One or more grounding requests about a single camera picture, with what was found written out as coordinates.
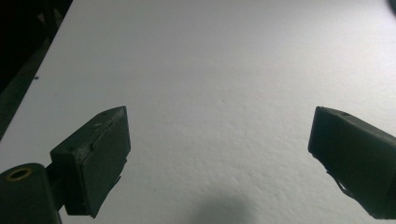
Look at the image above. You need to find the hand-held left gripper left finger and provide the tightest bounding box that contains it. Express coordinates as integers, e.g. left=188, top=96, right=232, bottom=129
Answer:
left=46, top=105, right=132, bottom=219

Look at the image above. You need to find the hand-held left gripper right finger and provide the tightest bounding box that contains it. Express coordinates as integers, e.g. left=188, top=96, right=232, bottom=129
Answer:
left=307, top=105, right=396, bottom=220

